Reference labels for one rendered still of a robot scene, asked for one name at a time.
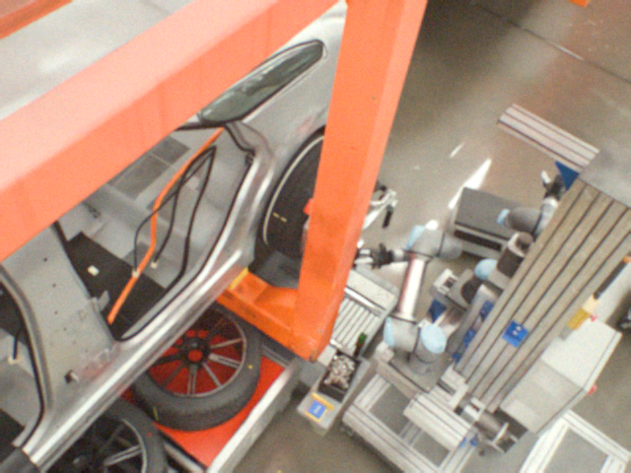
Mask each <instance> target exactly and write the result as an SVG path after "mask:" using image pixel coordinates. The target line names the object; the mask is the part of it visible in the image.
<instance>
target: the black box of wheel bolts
mask: <svg viewBox="0 0 631 473"><path fill-rule="evenodd" d="M361 364H362V362H361V361H359V359H357V358H355V357H353V356H351V355H349V354H347V353H345V352H343V351H340V350H338V349H336V351H335V352H334V354H333V356H332V358H331V360H330V363H329V364H328V366H327V368H326V370H325V372H324V374H323V375H322V377H321V379H320V381H319V387H318V390H317V391H318V392H320V393H322V394H324V395H326V396H328V397H330V398H332V399H333V400H335V401H337V402H339V403H343V401H344V399H345V397H346V396H347V394H348V391H349V389H350V388H351V386H352V383H353V380H354V379H355V377H356V375H357V373H358V370H359V368H360V366H361Z"/></svg>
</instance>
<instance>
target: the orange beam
mask: <svg viewBox="0 0 631 473"><path fill-rule="evenodd" d="M340 1H341V0H194V1H193V2H191V3H189V4H188V5H186V7H185V8H183V9H180V10H179V11H177V12H176V13H174V14H172V15H171V16H169V17H168V18H166V19H164V20H163V21H161V22H159V23H157V24H155V25H154V26H152V27H151V28H150V29H149V30H147V31H146V32H144V33H143V34H140V35H138V36H136V37H135V38H133V39H131V40H130V41H128V42H127V43H125V44H124V45H123V46H121V47H118V48H117V49H115V50H114V51H112V52H110V53H109V55H107V56H106V57H104V58H102V59H101V60H98V61H97V62H95V63H93V64H92V65H90V66H89V67H87V68H85V69H84V70H82V71H81V72H78V73H76V74H75V75H73V76H72V77H70V78H68V80H67V81H65V82H64V83H61V84H59V85H58V86H56V87H55V88H53V89H51V90H50V91H48V92H47V93H45V94H42V95H41V96H39V97H38V98H36V99H34V100H33V101H30V102H29V104H27V103H26V105H25V106H23V107H21V108H20V109H18V110H17V111H15V112H13V113H12V114H9V115H8V116H6V117H4V118H3V119H1V120H0V262H1V261H3V260H4V259H6V258H8V257H9V256H10V255H11V254H13V253H14V252H15V251H17V250H18V249H19V247H22V246H23V245H24V244H25V243H27V242H28V241H29V240H31V239H32V238H33V237H36V236H37V235H38V234H40V233H41V232H42V231H43V230H45V229H46V228H47V226H49V225H51V224H52V223H54V222H55V221H56V220H57V219H59V218H60V217H61V216H63V215H64V214H65V213H66V212H69V211H70V210H71V209H73V208H74V207H75V206H76V205H78V203H79V202H80V201H82V200H83V199H85V198H87V197H88V196H89V195H90V194H92V193H93V192H94V191H96V190H97V189H98V188H99V187H101V186H102V185H104V184H106V183H107V182H108V181H110V180H111V178H112V177H113V176H115V175H116V174H117V173H119V172H120V171H121V170H122V169H125V168H126V167H128V166H129V165H130V164H131V163H133V162H134V161H135V160H137V159H138V158H139V157H141V156H142V155H144V154H145V153H147V151H148V150H149V149H151V148H152V147H153V146H154V145H156V144H157V143H158V142H160V141H161V140H162V139H163V138H166V137H167V136H168V135H170V134H171V133H172V132H173V131H175V130H176V129H177V128H179V127H180V126H181V125H182V124H183V123H184V122H185V120H187V119H189V118H190V117H192V116H193V115H194V114H195V113H197V112H198V111H199V110H201V109H202V108H203V107H204V106H206V105H207V104H208V103H210V102H211V101H214V100H215V99H216V98H217V97H218V96H220V95H221V94H222V93H224V92H225V91H226V90H227V89H229V88H230V87H231V86H232V85H233V84H234V83H235V82H237V81H238V80H240V79H242V78H243V77H244V76H245V74H247V73H248V72H249V71H251V70H252V69H253V68H255V67H256V66H257V65H258V64H260V63H261V62H262V61H264V60H266V59H267V58H268V57H270V56H271V55H272V54H274V53H275V51H276V50H277V49H279V48H280V47H281V46H283V45H284V44H285V43H286V42H288V41H289V40H290V39H293V38H294V37H295V36H296V35H298V34H299V33H300V32H301V31H302V30H303V29H304V28H306V27H307V26H308V25H310V24H311V23H312V22H314V21H316V20H317V19H318V18H320V17H321V16H322V14H324V13H325V12H326V11H327V10H329V9H330V8H331V7H333V6H334V5H335V4H336V3H339V2H340Z"/></svg>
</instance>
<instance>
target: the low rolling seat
mask: <svg viewBox="0 0 631 473"><path fill-rule="evenodd" d="M521 207H522V204H521V203H519V201H516V200H513V199H508V198H505V197H502V196H499V195H496V194H493V193H489V192H486V191H482V190H479V189H476V188H473V187H470V186H466V185H465V186H464V187H463V188H462V189H461V191H460V194H459V196H458V198H457V201H456V204H455V206H454V210H453V213H452V217H451V221H450V226H449V227H448V230H447V234H451V235H453V236H455V237H456V238H458V239H459V241H460V242H461V245H462V249H463V250H466V252H469V253H474V254H477V255H480V256H483V257H486V258H489V259H493V260H496V261H498V260H499V259H500V257H501V255H502V254H503V252H504V249H505V247H506V246H507V243H508V242H509V240H510V239H511V238H513V237H514V236H515V235H516V234H517V231H514V230H511V229H509V228H506V227H503V225H502V224H499V223H498V220H499V217H500V215H501V213H502V211H503V210H507V211H510V212H512V211H513V210H515V209H517V208H521Z"/></svg>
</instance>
